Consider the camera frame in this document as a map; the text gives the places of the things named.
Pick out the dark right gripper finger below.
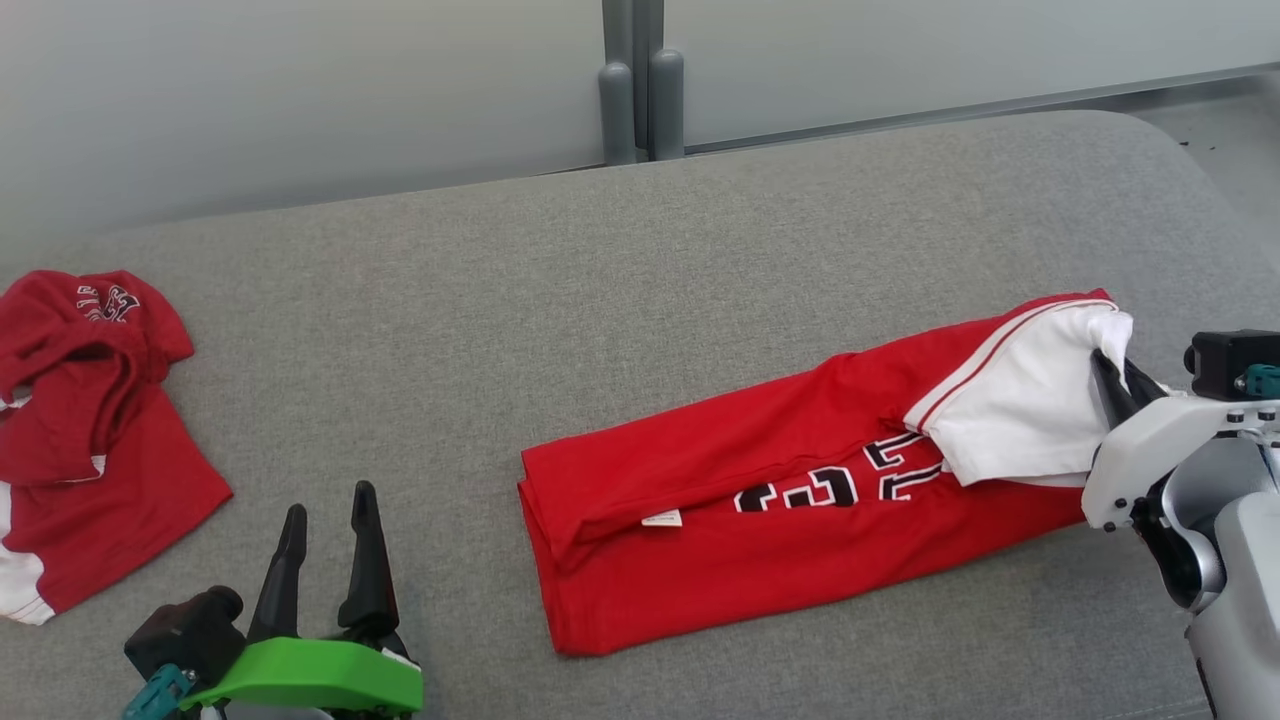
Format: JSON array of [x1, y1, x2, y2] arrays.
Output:
[[1124, 357, 1170, 409], [1089, 347, 1138, 433]]

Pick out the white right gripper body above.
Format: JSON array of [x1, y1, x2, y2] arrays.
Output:
[[1081, 398, 1280, 532]]

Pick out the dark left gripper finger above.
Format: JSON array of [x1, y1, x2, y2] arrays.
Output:
[[337, 481, 402, 635], [247, 503, 310, 644]]

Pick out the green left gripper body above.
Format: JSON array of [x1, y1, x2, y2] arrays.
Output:
[[180, 618, 425, 717]]

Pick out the red shorts with white stripes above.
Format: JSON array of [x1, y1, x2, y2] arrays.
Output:
[[0, 269, 235, 627]]

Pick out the red Bulls 23 jersey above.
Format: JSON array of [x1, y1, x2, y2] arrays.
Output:
[[517, 289, 1137, 659]]

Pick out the grey fabric sofa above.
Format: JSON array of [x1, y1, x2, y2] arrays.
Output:
[[0, 108, 1280, 720]]

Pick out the teal left cable connector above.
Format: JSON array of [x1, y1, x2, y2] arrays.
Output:
[[121, 664, 199, 720]]

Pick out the grey partition post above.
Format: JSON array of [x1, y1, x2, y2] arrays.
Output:
[[597, 61, 638, 167], [647, 47, 687, 162]]

